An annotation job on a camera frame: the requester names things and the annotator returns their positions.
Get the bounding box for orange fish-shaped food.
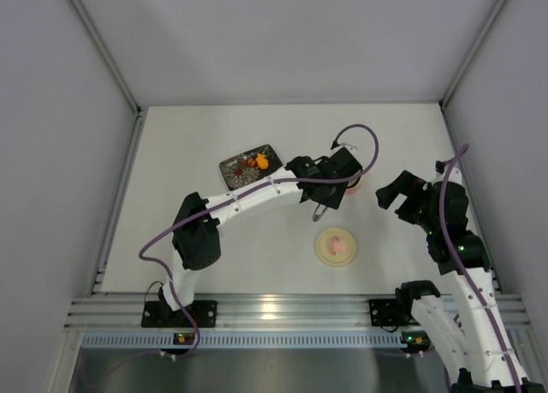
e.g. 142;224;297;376
254;153;269;170

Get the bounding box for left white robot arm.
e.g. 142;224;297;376
161;147;363;312

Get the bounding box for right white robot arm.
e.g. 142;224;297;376
376;170;545;392

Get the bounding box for cream pink round bowl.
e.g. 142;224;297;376
345;176;366;195

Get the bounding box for cream lid pink knob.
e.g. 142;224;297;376
314;228;357;268

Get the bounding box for black floral square plate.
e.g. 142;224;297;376
219;144;283;191

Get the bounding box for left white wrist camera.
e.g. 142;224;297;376
331;140;358;152

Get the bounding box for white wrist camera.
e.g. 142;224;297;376
331;140;358;152
432;161;462;185

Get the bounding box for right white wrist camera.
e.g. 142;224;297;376
432;161;462;185

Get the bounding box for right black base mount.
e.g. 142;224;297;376
368;298;413;330

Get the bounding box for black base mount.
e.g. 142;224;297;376
140;301;217;329
368;298;413;330

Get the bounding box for right aluminium frame post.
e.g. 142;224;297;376
439;0;521;110

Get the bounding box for aluminium frame post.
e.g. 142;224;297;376
57;0;143;111
439;0;521;110

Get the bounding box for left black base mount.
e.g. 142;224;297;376
140;301;217;329

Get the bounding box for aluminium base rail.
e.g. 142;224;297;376
63;293;532;330

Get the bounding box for slotted grey cable duct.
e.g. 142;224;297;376
81;330;431;353

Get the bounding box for left aluminium frame post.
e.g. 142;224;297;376
57;0;143;111

